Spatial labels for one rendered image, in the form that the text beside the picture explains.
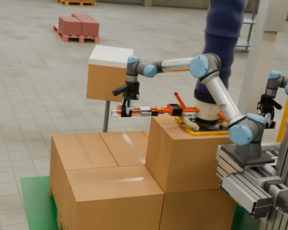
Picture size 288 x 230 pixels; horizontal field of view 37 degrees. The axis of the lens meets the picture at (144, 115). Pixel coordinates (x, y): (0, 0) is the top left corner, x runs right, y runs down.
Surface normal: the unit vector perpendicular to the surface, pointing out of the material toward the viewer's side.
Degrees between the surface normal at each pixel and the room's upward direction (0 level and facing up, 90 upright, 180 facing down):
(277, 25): 90
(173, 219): 90
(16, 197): 0
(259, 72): 90
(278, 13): 90
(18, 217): 0
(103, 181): 0
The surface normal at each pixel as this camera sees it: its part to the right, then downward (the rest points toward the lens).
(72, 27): 0.39, 0.38
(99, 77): 0.00, 0.37
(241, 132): -0.52, 0.34
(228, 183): -0.91, 0.04
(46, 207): 0.12, -0.92
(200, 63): -0.68, 0.14
